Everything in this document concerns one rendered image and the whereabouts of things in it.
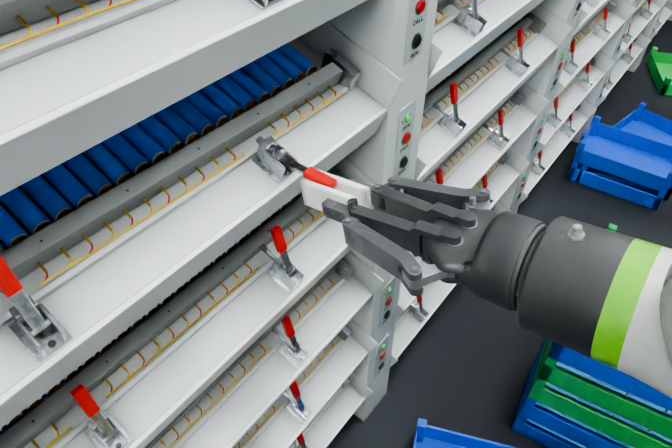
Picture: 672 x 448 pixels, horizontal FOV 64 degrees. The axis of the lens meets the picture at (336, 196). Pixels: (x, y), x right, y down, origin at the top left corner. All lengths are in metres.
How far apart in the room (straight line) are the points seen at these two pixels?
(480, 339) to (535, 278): 1.13
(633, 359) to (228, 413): 0.58
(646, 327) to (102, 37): 0.41
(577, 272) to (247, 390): 0.56
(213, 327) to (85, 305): 0.22
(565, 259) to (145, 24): 0.34
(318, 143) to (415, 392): 0.92
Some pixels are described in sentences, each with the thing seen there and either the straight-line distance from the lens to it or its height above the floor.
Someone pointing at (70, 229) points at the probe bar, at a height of 0.92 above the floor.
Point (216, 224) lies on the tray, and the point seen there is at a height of 0.88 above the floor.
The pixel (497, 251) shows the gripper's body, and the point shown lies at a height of 0.95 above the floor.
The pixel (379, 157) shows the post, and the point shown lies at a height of 0.79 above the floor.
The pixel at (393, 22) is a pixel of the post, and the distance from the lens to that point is 0.63.
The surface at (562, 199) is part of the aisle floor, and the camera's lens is 1.99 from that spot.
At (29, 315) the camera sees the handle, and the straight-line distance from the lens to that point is 0.47.
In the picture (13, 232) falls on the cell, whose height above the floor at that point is 0.93.
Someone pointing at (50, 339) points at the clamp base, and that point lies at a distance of 0.49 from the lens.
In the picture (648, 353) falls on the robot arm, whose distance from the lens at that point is 0.40.
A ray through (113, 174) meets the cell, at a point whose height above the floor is 0.93.
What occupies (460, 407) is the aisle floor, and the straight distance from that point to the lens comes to 1.42.
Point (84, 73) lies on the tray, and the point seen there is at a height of 1.07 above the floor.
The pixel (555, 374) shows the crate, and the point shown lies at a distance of 1.19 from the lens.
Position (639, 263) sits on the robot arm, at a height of 0.98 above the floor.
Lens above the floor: 1.25
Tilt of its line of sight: 42 degrees down
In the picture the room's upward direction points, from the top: straight up
